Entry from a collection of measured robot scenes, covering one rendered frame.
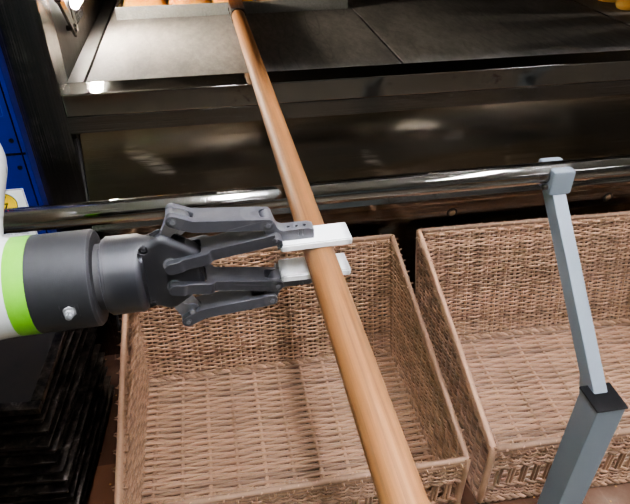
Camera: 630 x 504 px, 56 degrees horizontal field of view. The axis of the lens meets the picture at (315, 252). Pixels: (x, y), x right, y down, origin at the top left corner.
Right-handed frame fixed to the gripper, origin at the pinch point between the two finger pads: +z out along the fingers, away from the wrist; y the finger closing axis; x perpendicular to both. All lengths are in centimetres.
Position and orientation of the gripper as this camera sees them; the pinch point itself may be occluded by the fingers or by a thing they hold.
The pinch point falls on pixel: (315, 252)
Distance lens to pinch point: 59.4
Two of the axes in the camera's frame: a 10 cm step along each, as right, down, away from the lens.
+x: 2.0, 5.7, -8.0
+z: 9.8, -1.1, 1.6
